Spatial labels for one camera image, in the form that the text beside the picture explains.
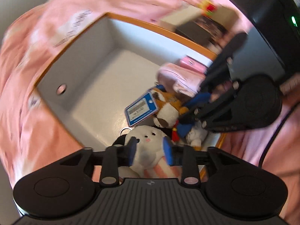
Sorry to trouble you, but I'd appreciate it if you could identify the pink notebook case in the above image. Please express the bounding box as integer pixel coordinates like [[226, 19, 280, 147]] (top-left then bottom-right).
[[178, 56, 207, 74]]

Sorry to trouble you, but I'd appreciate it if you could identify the white dog popcorn plush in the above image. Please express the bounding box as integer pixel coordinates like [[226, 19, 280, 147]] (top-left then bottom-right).
[[117, 125, 182, 179]]

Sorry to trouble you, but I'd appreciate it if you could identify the brown dog sailor plush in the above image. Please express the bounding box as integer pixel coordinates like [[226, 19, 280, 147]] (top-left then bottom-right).
[[150, 87, 208, 150]]

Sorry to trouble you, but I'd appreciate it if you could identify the anime art card pack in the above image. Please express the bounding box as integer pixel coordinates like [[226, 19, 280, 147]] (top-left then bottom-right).
[[194, 15, 228, 48]]

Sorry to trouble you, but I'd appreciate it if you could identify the pink fabric pouch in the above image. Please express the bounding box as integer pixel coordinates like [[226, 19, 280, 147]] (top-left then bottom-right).
[[156, 63, 205, 98]]

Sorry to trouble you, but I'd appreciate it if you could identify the dark grey book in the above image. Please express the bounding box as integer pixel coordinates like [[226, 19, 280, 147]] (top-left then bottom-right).
[[175, 21, 216, 48]]

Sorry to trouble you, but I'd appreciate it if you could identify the brown cardboard small box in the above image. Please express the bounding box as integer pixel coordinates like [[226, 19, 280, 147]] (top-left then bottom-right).
[[211, 6, 239, 31]]

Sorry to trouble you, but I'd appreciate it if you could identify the blue price tag card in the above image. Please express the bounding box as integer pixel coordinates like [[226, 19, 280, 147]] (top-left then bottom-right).
[[124, 91, 159, 127]]

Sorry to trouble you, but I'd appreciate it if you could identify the orange red crochet toy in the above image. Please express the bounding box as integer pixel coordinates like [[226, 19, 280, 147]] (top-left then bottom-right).
[[198, 0, 217, 17]]

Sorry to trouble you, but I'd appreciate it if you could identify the white rectangular box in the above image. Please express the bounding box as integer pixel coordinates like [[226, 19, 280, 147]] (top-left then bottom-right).
[[158, 5, 202, 32]]

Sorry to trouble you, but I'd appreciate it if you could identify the person right hand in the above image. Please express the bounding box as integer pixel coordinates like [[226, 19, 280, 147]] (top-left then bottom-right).
[[280, 73, 300, 95]]

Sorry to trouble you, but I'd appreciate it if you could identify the pink patterned duvet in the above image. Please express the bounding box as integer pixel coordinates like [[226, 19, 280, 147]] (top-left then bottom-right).
[[1, 0, 299, 224]]

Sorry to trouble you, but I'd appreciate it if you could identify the orange cardboard storage box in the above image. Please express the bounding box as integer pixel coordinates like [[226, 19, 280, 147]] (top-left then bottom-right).
[[33, 13, 227, 178]]

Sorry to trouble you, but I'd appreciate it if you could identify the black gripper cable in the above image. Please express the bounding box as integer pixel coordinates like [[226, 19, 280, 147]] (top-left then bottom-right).
[[258, 108, 293, 168]]

